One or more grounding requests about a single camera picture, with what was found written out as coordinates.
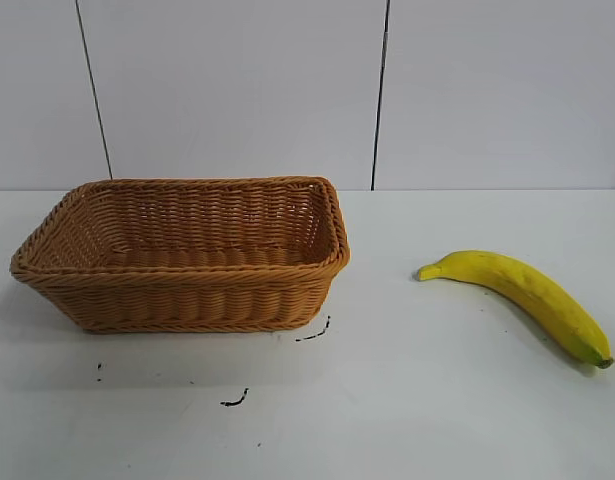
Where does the yellow banana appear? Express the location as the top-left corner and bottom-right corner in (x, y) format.
(415, 249), (615, 370)

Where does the brown woven wicker basket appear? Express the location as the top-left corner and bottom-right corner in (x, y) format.
(8, 174), (352, 335)

